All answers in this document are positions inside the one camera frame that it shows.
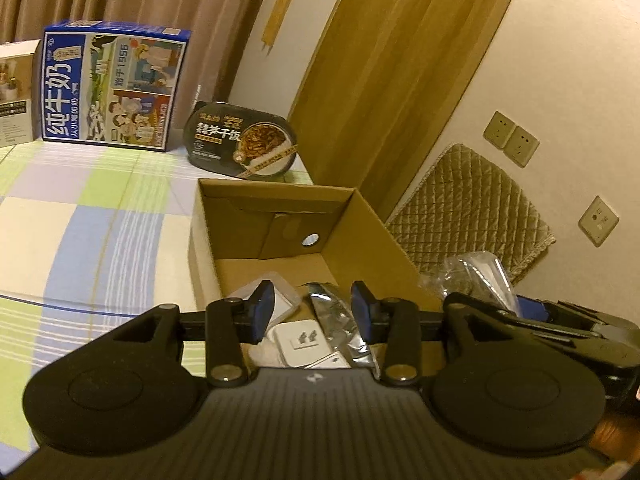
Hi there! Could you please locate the beige wall socket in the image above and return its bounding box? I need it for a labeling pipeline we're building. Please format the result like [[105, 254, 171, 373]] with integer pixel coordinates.
[[482, 110, 516, 150], [502, 125, 541, 169], [577, 195, 620, 247]]

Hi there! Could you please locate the chair with quilted cover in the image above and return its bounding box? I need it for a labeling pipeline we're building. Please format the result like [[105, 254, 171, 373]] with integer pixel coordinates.
[[384, 142, 557, 286]]

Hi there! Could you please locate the clear plastic bag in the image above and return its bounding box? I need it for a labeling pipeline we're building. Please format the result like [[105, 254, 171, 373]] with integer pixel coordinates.
[[442, 251, 522, 319]]

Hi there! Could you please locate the clear plastic case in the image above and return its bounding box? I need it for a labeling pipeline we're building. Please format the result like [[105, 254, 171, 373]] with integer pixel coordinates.
[[225, 270, 304, 327]]

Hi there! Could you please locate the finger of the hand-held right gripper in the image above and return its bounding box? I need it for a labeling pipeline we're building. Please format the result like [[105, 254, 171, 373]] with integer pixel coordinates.
[[500, 311, 607, 357], [517, 296, 617, 329]]

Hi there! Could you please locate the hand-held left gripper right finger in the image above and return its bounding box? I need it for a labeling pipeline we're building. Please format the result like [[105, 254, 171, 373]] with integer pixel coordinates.
[[350, 280, 514, 389]]

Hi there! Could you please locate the white power adapter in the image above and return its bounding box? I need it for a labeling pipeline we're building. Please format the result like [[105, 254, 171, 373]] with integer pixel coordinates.
[[265, 321, 334, 369]]

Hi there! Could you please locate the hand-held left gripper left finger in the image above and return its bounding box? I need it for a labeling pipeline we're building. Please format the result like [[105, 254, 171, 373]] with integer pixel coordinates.
[[112, 280, 276, 389]]

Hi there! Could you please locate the checkered cloth desktop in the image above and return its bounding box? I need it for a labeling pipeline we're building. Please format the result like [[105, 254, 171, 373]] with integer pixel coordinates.
[[0, 140, 316, 461]]

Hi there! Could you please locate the silver foil pouch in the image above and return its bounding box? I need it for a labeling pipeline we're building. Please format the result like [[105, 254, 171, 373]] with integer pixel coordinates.
[[302, 281, 381, 370]]

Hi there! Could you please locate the wooden door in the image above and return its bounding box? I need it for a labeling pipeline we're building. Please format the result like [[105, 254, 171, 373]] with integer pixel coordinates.
[[290, 0, 530, 224]]

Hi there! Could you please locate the yellow wall strip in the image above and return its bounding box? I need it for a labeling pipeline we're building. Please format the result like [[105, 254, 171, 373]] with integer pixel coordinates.
[[261, 0, 297, 56]]

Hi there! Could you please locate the brown cardboard box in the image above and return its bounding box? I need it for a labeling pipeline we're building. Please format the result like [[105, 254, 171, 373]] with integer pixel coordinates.
[[187, 177, 446, 371]]

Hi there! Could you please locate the blue milk carton box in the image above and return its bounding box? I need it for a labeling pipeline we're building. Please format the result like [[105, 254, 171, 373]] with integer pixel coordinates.
[[41, 20, 193, 153]]

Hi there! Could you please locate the white product box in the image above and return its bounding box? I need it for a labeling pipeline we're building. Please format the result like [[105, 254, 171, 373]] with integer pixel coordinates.
[[0, 38, 45, 149]]

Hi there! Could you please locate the black instant meal bowl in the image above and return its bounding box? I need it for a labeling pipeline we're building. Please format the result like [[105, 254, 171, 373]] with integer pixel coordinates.
[[184, 101, 301, 181]]

